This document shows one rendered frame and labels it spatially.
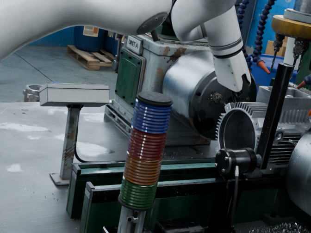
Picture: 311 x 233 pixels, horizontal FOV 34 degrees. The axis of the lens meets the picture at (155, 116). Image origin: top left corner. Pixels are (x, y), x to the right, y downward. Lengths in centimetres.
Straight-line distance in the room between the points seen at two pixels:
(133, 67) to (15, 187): 63
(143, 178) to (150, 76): 89
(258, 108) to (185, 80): 30
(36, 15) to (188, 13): 41
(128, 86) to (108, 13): 101
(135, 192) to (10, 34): 32
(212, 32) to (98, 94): 34
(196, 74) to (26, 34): 75
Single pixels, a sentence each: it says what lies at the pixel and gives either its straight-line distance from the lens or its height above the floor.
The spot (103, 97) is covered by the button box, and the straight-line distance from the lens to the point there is 134.
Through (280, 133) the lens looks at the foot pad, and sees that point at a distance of 129.
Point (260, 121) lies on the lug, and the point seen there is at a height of 109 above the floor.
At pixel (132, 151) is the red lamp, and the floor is 113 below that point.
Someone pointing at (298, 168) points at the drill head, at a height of 105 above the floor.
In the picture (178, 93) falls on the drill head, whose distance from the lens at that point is 153.
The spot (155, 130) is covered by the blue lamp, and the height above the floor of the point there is 117.
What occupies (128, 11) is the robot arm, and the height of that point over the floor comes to 134.
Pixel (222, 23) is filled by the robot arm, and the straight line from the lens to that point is 123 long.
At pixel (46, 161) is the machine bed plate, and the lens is 153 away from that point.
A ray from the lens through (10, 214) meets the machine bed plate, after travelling 125.
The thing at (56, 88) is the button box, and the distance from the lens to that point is 130.
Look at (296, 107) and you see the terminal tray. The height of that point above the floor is 112.
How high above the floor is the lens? 143
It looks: 18 degrees down
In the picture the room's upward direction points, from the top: 10 degrees clockwise
